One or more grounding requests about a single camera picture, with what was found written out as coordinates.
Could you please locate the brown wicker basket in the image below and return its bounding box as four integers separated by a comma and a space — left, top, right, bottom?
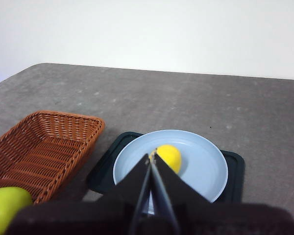
0, 110, 105, 205

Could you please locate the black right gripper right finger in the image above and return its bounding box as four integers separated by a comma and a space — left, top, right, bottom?
151, 152, 294, 235

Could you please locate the yellow lemon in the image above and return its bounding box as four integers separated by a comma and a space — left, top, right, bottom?
148, 144, 182, 175

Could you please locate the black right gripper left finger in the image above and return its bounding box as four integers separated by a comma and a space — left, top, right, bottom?
4, 153, 152, 235

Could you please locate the light blue round plate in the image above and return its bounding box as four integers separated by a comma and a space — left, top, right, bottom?
112, 129, 228, 215

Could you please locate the black rectangular tray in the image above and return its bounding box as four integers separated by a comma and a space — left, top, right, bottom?
85, 131, 245, 205

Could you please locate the green apple with stem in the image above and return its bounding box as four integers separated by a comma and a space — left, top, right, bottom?
0, 187, 33, 235

